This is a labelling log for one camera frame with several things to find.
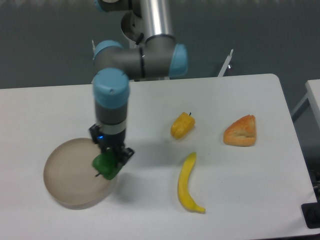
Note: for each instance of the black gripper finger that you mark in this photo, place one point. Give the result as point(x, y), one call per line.
point(122, 155)
point(97, 137)

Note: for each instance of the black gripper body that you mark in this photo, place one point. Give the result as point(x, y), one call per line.
point(105, 141)

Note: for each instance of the green bell pepper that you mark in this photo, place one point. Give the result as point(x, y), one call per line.
point(106, 165)

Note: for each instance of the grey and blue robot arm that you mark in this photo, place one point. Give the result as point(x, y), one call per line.
point(156, 55)

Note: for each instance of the beige round plate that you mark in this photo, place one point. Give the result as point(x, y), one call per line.
point(71, 180)

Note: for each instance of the yellow bell pepper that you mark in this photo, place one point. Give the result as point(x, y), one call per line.
point(182, 125)

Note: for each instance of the yellow banana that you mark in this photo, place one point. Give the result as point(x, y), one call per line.
point(183, 194)

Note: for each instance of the orange croissant pastry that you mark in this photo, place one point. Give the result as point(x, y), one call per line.
point(241, 133)

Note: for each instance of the black device at edge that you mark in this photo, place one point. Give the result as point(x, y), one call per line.
point(311, 214)

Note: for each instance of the white side table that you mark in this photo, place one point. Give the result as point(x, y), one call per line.
point(311, 98)

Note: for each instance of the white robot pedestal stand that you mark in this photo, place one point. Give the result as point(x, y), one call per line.
point(132, 28)

